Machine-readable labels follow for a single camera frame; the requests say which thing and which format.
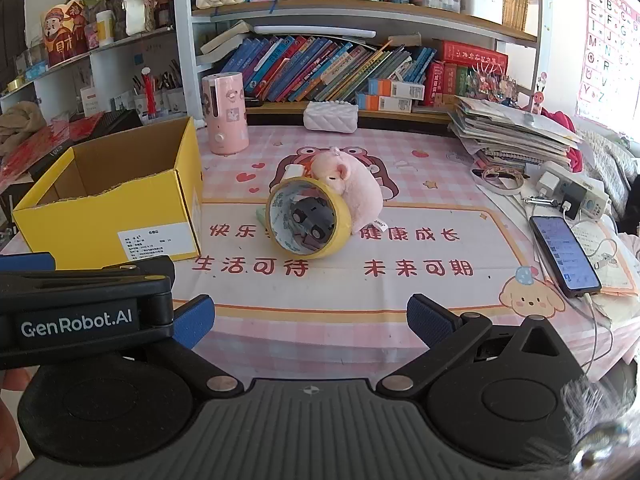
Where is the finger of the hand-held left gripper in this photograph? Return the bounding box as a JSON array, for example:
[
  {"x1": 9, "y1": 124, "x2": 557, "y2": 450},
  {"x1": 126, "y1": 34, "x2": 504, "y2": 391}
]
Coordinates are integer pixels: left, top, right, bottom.
[
  {"x1": 0, "y1": 253, "x2": 57, "y2": 273},
  {"x1": 0, "y1": 255, "x2": 177, "y2": 317}
]

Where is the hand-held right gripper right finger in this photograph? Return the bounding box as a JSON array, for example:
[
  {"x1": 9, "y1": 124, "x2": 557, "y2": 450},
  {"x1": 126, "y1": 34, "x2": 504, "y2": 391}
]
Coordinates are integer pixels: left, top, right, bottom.
[{"x1": 376, "y1": 294, "x2": 585, "y2": 402}]

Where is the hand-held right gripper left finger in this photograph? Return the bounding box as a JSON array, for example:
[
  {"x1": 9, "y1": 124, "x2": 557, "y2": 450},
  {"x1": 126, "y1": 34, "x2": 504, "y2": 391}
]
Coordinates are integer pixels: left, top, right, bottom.
[{"x1": 165, "y1": 294, "x2": 246, "y2": 402}]

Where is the yellow cardboard box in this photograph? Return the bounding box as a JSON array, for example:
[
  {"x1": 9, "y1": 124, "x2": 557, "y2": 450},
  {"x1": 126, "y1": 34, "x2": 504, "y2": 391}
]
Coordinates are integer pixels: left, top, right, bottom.
[{"x1": 11, "y1": 116, "x2": 205, "y2": 271}]

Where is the yellow tape roll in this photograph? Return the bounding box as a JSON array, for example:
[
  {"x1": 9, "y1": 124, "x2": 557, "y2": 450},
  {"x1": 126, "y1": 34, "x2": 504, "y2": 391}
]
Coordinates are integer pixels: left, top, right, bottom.
[{"x1": 266, "y1": 178, "x2": 353, "y2": 260}]

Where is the pink plush pig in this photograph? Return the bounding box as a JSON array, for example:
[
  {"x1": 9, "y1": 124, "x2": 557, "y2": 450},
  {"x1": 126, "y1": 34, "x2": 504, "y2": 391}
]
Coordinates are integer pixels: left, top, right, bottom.
[{"x1": 309, "y1": 147, "x2": 385, "y2": 235}]

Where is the pink checked printed tablecloth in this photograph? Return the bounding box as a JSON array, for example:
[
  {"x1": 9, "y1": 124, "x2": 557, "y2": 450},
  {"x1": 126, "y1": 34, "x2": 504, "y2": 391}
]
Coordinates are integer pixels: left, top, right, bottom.
[{"x1": 0, "y1": 124, "x2": 640, "y2": 396}]

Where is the red plastic bag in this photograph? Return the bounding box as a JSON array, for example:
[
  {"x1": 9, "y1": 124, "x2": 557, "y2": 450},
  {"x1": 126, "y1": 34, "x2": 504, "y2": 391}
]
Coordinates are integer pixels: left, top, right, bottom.
[{"x1": 0, "y1": 114, "x2": 104, "y2": 192}]

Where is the beige crumpled cloth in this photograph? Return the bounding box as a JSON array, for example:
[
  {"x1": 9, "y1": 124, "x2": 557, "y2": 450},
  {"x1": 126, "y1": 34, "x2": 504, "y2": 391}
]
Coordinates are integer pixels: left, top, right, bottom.
[{"x1": 0, "y1": 101, "x2": 49, "y2": 157}]

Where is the black smartphone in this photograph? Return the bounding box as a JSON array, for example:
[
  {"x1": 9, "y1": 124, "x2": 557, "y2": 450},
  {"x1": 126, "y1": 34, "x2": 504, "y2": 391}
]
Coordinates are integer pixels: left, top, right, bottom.
[{"x1": 528, "y1": 215, "x2": 603, "y2": 299}]

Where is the black electronic keyboard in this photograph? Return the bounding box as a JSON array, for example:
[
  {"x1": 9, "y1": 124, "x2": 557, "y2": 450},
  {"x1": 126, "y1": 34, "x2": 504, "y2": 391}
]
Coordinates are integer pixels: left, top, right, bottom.
[{"x1": 49, "y1": 108, "x2": 144, "y2": 157}]

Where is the white straw box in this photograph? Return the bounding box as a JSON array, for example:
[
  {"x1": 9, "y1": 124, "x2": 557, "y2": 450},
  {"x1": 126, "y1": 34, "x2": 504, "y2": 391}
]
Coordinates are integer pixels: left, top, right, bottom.
[{"x1": 80, "y1": 87, "x2": 109, "y2": 117}]

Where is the white plug charger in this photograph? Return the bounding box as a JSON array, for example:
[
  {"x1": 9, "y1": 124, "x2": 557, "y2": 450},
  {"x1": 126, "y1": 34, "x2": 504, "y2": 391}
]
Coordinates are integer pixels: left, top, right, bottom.
[{"x1": 537, "y1": 170, "x2": 564, "y2": 197}]

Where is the black plug charger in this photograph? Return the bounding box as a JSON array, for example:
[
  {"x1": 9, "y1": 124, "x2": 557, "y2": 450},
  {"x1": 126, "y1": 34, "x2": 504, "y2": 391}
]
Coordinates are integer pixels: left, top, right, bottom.
[{"x1": 562, "y1": 180, "x2": 589, "y2": 219}]

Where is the red tassel ornament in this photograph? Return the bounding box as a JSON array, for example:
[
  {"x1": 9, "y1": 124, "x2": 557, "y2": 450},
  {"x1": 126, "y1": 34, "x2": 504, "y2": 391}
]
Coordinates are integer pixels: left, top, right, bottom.
[{"x1": 141, "y1": 67, "x2": 154, "y2": 116}]

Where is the stack of papers and notebooks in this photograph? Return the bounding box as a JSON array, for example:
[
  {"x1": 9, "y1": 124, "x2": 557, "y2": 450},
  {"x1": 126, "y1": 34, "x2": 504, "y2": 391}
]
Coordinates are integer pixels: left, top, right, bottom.
[{"x1": 446, "y1": 94, "x2": 585, "y2": 172}]

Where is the white power strip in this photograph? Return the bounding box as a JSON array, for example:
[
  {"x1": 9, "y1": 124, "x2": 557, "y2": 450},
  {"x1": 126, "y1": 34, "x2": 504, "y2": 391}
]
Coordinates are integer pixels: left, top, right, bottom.
[{"x1": 537, "y1": 160, "x2": 614, "y2": 222}]

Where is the pink cartoon humidifier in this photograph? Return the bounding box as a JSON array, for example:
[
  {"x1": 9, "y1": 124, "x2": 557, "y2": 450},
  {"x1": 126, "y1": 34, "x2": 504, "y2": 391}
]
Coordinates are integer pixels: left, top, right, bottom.
[{"x1": 201, "y1": 72, "x2": 250, "y2": 155}]

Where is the grey fuzzy tuft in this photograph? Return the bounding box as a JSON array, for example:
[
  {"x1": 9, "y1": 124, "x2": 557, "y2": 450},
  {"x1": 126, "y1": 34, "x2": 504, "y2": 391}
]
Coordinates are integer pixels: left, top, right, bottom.
[{"x1": 559, "y1": 377, "x2": 640, "y2": 480}]

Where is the orange and white box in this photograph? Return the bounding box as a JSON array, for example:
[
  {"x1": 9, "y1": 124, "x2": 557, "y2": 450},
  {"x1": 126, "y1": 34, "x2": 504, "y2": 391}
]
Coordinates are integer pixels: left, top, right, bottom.
[
  {"x1": 356, "y1": 93, "x2": 414, "y2": 114},
  {"x1": 367, "y1": 78, "x2": 426, "y2": 100}
]

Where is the white side shelf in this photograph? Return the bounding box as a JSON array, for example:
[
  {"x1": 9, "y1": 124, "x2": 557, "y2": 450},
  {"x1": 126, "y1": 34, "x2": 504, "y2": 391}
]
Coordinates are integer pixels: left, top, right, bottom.
[{"x1": 0, "y1": 25, "x2": 182, "y2": 123}]

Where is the fortune god decorated tin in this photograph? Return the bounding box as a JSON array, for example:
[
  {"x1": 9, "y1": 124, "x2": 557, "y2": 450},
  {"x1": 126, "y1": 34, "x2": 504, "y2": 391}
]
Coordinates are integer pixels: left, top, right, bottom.
[{"x1": 43, "y1": 1, "x2": 91, "y2": 68}]

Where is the white bottle yellow label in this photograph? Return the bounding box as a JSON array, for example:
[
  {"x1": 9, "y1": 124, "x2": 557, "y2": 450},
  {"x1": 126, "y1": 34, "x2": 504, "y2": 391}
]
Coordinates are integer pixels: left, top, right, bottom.
[{"x1": 95, "y1": 9, "x2": 115, "y2": 46}]

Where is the red boxed book set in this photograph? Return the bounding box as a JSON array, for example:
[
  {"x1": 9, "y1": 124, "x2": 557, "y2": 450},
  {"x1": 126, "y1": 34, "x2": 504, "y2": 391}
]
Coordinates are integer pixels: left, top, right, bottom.
[{"x1": 424, "y1": 40, "x2": 509, "y2": 107}]

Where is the white wooden bookshelf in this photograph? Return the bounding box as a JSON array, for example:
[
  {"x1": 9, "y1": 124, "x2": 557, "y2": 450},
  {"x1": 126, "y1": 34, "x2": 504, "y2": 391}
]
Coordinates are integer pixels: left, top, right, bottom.
[{"x1": 172, "y1": 0, "x2": 545, "y2": 128}]

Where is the white cloth lantern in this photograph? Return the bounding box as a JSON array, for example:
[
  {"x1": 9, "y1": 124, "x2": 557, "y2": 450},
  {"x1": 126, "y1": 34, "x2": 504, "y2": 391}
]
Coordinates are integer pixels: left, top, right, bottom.
[{"x1": 123, "y1": 0, "x2": 159, "y2": 37}]

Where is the white marker container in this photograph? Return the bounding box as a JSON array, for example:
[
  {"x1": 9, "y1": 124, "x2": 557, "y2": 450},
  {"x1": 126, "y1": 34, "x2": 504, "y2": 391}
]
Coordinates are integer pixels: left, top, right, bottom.
[{"x1": 459, "y1": 0, "x2": 504, "y2": 24}]

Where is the white tape ring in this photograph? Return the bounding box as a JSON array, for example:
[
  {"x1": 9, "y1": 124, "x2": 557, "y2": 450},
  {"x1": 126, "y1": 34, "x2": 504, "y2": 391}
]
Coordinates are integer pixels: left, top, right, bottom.
[{"x1": 481, "y1": 166, "x2": 524, "y2": 197}]

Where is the white charging cable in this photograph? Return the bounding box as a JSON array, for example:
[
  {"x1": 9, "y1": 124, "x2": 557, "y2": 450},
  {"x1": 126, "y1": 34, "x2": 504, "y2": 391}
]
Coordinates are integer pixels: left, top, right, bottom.
[{"x1": 580, "y1": 294, "x2": 617, "y2": 383}]

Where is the alphabet wall poster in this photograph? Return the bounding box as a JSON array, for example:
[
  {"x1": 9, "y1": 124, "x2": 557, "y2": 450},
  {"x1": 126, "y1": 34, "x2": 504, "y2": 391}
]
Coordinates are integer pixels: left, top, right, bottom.
[{"x1": 574, "y1": 0, "x2": 640, "y2": 128}]

